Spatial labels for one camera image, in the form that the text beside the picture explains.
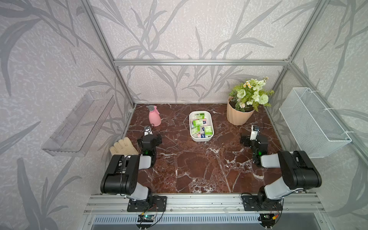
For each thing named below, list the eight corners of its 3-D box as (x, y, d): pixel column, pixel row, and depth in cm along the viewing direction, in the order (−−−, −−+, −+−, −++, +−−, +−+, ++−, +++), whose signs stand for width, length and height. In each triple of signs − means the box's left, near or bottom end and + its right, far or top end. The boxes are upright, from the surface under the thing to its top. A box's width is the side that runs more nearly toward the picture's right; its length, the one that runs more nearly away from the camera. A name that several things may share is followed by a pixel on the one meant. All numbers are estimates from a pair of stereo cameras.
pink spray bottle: (152, 128, 108) (146, 111, 93) (151, 122, 111) (144, 106, 96) (162, 124, 110) (157, 108, 95) (160, 119, 113) (155, 103, 98)
